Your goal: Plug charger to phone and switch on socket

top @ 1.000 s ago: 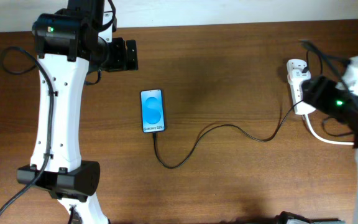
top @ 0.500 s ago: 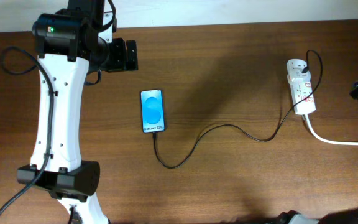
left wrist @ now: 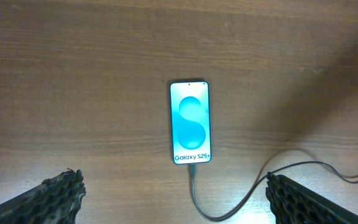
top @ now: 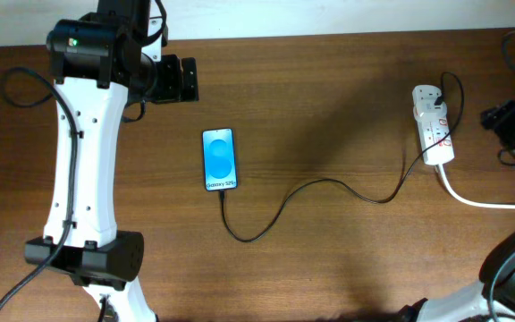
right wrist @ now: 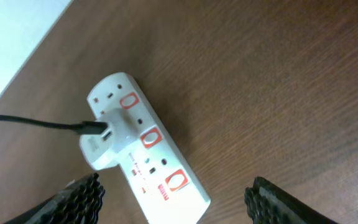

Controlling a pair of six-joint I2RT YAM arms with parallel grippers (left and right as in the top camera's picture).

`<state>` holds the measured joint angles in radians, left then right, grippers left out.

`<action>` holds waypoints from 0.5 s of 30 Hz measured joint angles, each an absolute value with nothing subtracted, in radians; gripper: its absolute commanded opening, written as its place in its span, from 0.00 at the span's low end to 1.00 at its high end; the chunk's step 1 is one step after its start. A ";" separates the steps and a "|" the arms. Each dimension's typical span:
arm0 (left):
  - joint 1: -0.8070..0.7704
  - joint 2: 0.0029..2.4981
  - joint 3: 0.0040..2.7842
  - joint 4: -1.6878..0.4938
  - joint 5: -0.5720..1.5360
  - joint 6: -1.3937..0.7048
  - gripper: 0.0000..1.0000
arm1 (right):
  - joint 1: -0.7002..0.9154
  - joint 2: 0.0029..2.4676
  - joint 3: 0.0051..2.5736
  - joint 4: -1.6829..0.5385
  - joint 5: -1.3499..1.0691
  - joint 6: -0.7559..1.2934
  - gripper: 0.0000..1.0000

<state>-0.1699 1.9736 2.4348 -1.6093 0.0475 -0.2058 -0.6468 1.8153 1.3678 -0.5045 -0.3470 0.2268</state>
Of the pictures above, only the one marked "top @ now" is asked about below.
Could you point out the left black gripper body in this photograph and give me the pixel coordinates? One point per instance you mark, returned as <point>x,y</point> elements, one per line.
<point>168,84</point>

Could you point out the blue screen Galaxy smartphone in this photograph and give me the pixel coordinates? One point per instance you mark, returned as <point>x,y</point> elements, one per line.
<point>220,168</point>

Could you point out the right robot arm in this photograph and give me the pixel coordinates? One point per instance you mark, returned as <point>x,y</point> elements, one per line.
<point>492,296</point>

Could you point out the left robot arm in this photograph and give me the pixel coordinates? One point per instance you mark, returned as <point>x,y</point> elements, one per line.
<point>102,63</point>

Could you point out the white USB charger plug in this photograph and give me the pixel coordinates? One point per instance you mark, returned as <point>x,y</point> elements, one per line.
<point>426,110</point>

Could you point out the white power strip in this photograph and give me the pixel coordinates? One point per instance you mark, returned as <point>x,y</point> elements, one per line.
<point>434,137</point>

